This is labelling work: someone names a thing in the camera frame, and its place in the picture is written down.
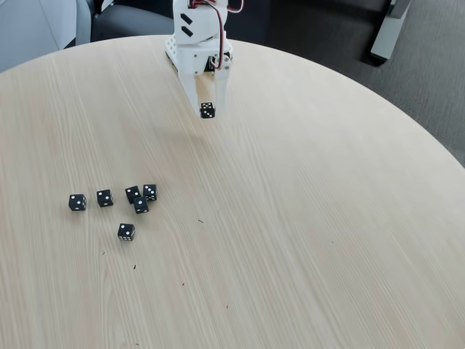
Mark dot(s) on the black die showing six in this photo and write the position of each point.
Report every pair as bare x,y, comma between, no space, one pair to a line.
208,110

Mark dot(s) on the black die showing two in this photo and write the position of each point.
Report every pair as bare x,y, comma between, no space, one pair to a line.
77,203
126,232

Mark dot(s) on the dark office chair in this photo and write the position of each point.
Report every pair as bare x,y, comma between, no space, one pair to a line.
130,22

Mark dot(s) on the dark upholstered bench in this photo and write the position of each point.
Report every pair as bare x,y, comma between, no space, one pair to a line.
319,29

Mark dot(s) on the grey desk leg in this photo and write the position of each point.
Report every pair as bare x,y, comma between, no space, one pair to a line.
387,34

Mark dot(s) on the black die showing one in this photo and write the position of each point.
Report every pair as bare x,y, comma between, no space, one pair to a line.
140,205

